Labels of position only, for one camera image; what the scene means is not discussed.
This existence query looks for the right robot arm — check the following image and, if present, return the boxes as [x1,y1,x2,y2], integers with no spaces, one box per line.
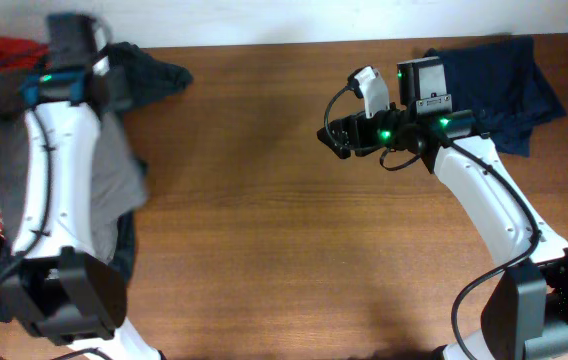
[317,57,568,360]

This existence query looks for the grey shorts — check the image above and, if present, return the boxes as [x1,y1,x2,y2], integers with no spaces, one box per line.
[0,71,148,262]

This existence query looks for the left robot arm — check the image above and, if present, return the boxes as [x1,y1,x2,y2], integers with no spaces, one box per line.
[0,12,164,359]

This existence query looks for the black printed t-shirt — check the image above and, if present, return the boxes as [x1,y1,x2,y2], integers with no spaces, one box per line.
[0,42,193,281]

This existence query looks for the navy blue folded garment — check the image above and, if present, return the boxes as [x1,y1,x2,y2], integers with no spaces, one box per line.
[425,36,566,157]

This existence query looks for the red t-shirt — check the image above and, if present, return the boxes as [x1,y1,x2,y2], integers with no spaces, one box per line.
[0,36,48,70]

